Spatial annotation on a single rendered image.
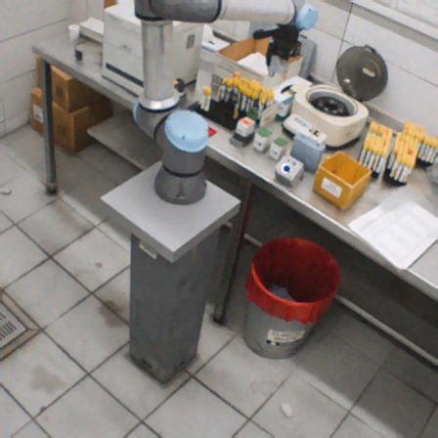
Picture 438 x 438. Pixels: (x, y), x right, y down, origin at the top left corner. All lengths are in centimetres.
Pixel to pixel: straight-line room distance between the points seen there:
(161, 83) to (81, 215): 147
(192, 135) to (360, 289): 120
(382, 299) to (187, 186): 116
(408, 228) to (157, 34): 96
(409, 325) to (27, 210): 193
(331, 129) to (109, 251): 126
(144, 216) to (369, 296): 118
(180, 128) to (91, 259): 130
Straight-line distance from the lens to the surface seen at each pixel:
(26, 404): 226
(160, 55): 148
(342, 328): 261
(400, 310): 242
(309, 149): 184
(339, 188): 174
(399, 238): 175
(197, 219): 156
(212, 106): 207
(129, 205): 158
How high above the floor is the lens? 199
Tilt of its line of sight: 43 degrees down
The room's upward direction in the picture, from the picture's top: 10 degrees clockwise
